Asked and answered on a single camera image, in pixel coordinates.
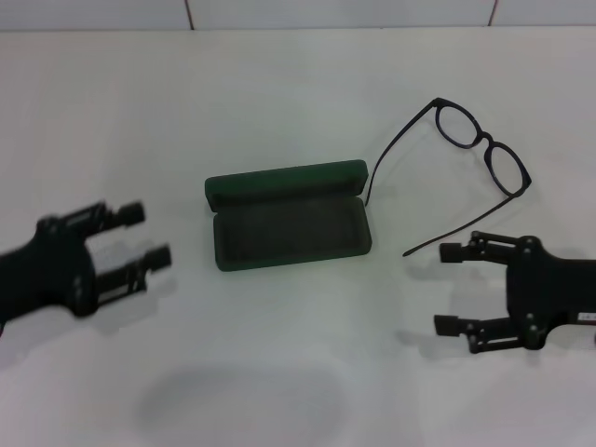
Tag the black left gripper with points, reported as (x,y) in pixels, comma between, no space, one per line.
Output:
(51,270)

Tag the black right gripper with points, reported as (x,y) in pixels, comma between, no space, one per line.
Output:
(549,288)

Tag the black glasses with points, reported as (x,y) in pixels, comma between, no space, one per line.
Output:
(486,139)

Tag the green glasses case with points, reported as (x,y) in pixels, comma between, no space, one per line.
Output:
(288,233)

